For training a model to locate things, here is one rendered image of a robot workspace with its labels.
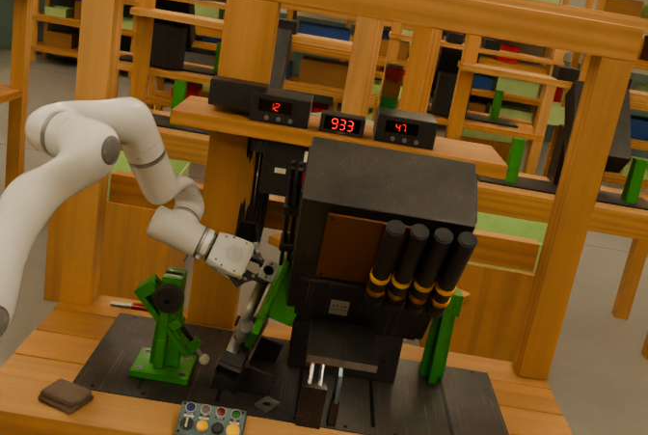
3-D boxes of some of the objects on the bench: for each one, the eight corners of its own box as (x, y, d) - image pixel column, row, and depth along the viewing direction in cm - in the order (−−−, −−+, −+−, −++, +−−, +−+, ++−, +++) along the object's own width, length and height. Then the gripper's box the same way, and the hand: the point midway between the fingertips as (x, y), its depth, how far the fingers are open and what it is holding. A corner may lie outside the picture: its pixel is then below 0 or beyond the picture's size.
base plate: (515, 465, 186) (518, 458, 186) (68, 393, 185) (69, 385, 184) (486, 378, 227) (487, 371, 226) (119, 318, 225) (120, 312, 225)
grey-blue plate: (335, 428, 185) (344, 377, 182) (327, 426, 185) (337, 375, 182) (336, 407, 195) (345, 358, 191) (328, 405, 195) (337, 356, 191)
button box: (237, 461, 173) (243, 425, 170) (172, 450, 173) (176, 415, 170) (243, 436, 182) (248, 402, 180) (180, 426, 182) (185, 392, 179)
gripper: (217, 224, 202) (279, 254, 204) (191, 277, 193) (256, 308, 196) (223, 213, 195) (286, 244, 197) (196, 268, 187) (263, 300, 189)
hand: (264, 272), depth 196 cm, fingers closed on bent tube, 3 cm apart
